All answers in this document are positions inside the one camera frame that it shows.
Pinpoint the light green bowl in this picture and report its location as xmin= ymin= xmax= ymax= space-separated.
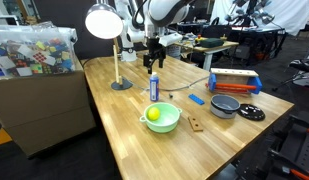
xmin=139 ymin=102 xmax=183 ymax=134

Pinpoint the black workbench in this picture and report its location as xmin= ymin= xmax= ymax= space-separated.
xmin=223 ymin=25 xmax=289 ymax=67

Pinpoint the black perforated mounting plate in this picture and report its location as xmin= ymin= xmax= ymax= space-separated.
xmin=233 ymin=111 xmax=309 ymax=180

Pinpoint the clear bin of puzzle cubes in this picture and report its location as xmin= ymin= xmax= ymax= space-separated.
xmin=0 ymin=21 xmax=78 ymax=80

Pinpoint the wooden desk lamp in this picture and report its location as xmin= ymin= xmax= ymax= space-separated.
xmin=84 ymin=3 xmax=134 ymax=92

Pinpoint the wooden peg rack with blue ends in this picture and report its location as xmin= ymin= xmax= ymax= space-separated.
xmin=205 ymin=67 xmax=263 ymax=96

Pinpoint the orange handled tool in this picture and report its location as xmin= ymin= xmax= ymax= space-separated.
xmin=289 ymin=168 xmax=309 ymax=180

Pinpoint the yellow ball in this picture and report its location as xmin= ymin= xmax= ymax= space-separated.
xmin=147 ymin=106 xmax=161 ymax=121

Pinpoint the large cardboard box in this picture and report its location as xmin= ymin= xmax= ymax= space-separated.
xmin=0 ymin=61 xmax=97 ymax=158

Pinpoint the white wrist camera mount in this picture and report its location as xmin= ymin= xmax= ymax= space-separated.
xmin=158 ymin=32 xmax=184 ymax=48

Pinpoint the wooden desk with white legs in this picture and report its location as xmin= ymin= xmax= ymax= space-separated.
xmin=175 ymin=34 xmax=240 ymax=72

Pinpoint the grey cooking pot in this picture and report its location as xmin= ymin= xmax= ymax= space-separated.
xmin=210 ymin=94 xmax=241 ymax=120

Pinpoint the dark green case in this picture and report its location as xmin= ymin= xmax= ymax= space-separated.
xmin=197 ymin=37 xmax=225 ymax=49

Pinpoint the small flat wooden block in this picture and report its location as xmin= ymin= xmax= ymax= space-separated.
xmin=187 ymin=116 xmax=205 ymax=133

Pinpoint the black pot lid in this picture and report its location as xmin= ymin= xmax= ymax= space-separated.
xmin=236 ymin=103 xmax=266 ymax=122

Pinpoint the white hanging sheet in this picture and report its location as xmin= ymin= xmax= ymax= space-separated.
xmin=210 ymin=0 xmax=309 ymax=37

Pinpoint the grey lamp cable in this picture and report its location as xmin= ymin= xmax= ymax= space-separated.
xmin=131 ymin=75 xmax=212 ymax=93

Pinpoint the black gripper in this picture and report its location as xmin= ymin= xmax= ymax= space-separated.
xmin=142 ymin=35 xmax=167 ymax=75

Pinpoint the blue bottle with white cap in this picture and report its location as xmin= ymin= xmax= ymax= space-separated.
xmin=149 ymin=71 xmax=160 ymax=103

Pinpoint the blue toy brick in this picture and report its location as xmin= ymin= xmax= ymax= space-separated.
xmin=188 ymin=93 xmax=206 ymax=106

